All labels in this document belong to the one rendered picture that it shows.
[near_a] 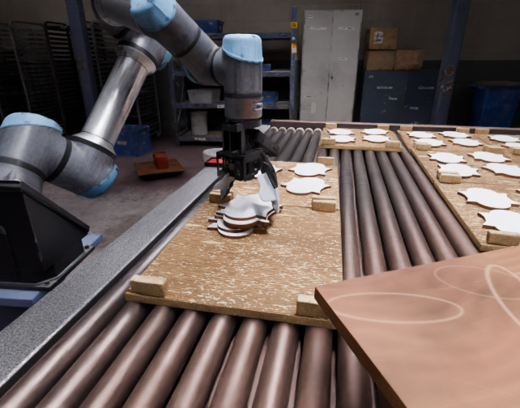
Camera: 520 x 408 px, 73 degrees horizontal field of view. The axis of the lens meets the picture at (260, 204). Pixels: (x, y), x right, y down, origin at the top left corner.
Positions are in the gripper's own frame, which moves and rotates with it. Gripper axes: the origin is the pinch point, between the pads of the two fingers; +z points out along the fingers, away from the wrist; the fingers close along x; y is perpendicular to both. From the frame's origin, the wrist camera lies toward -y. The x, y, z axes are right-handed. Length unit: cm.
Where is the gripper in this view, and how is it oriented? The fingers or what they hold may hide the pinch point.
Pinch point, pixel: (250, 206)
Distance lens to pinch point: 80.3
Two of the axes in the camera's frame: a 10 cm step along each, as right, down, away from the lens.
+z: 0.0, 9.2, 3.9
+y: -5.2, 3.3, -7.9
